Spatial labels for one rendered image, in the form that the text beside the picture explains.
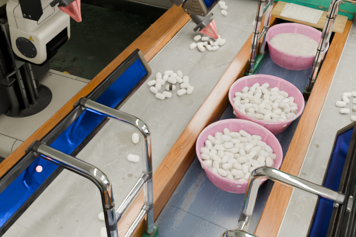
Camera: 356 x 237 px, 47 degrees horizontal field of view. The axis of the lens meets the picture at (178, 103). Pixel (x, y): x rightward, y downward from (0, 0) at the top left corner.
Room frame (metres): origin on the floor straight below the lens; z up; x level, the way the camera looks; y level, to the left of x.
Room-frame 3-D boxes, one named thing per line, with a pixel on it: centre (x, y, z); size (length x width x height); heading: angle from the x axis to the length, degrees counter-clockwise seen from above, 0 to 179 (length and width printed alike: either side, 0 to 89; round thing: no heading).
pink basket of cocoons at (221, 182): (0.88, -0.19, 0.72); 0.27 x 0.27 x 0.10
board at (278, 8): (1.72, -0.59, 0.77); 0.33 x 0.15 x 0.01; 65
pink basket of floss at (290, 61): (1.53, -0.50, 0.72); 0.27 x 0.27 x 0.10
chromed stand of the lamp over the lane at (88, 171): (0.58, 0.17, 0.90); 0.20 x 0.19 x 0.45; 155
